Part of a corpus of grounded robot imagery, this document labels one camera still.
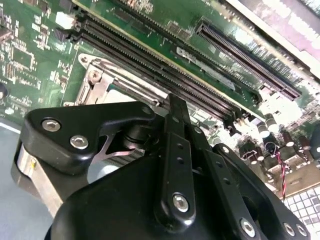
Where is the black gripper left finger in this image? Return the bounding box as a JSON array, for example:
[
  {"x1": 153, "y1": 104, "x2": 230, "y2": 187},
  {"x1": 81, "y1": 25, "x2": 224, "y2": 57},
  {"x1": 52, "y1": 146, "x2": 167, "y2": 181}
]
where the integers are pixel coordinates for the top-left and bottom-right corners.
[{"x1": 19, "y1": 92, "x2": 198, "y2": 228}]

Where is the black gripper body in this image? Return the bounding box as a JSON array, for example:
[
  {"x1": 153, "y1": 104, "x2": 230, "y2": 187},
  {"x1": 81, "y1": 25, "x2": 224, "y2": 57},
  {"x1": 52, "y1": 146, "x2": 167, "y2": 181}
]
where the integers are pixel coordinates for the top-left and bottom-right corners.
[{"x1": 44, "y1": 151, "x2": 237, "y2": 240}]

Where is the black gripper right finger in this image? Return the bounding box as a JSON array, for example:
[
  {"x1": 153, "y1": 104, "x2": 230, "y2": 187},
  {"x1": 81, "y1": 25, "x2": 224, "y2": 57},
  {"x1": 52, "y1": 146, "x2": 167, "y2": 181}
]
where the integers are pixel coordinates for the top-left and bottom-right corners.
[{"x1": 185, "y1": 104, "x2": 312, "y2": 240}]

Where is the silver CPU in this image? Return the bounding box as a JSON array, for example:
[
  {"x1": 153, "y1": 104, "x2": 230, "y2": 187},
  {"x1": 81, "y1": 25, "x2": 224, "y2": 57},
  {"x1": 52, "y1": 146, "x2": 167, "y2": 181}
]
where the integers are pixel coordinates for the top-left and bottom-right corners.
[{"x1": 106, "y1": 83, "x2": 157, "y2": 105}]

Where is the thin wire locking lever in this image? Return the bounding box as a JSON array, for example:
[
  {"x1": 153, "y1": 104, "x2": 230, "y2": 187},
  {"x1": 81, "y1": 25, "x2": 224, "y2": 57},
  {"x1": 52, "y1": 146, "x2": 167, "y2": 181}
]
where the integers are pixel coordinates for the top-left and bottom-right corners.
[{"x1": 112, "y1": 76, "x2": 169, "y2": 105}]

